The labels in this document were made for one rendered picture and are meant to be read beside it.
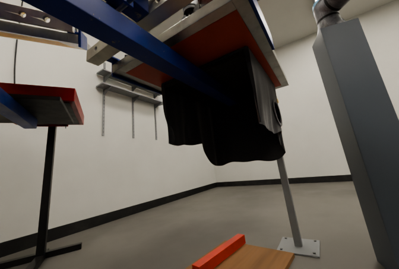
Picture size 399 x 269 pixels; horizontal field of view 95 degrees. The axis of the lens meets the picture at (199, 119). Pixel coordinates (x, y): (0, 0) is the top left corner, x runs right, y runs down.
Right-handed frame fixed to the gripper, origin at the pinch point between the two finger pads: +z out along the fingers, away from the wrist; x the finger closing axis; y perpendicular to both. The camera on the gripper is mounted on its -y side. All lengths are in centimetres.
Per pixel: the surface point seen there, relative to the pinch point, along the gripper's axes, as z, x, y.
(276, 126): 33, 34, 22
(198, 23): 5.6, -17.1, 14.2
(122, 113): -43, 103, -200
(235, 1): 5.6, -17.0, 26.2
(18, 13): -12, -46, -42
